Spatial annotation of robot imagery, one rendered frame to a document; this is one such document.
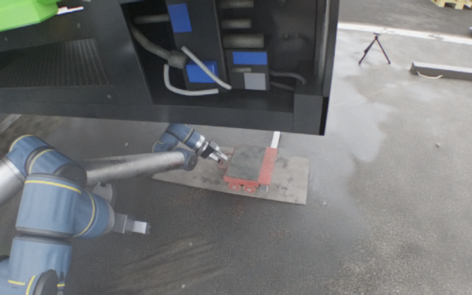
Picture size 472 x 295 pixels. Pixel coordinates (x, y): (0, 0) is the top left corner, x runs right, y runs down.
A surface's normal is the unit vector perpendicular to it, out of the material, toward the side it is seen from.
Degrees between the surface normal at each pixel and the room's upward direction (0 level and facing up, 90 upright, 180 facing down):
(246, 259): 0
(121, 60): 90
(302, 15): 90
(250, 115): 90
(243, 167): 0
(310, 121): 90
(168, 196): 0
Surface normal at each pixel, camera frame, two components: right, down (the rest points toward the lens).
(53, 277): 0.98, -0.12
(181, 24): -0.27, 0.70
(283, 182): -0.09, -0.71
